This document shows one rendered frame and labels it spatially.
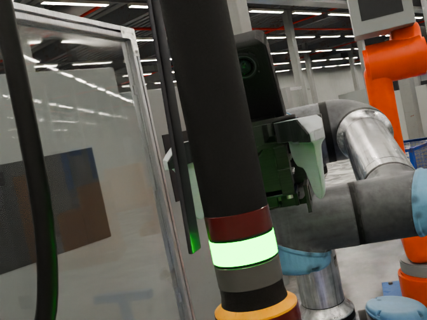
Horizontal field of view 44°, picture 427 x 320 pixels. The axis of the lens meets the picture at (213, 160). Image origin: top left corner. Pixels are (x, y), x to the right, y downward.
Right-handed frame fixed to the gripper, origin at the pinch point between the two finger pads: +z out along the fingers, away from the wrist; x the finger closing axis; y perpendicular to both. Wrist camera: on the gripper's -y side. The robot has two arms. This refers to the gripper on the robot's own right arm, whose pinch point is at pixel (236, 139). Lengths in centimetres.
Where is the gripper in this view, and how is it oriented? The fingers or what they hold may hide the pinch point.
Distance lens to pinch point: 34.4
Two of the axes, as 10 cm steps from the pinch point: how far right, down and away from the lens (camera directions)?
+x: -9.6, 1.9, 2.0
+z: -1.9, 0.9, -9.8
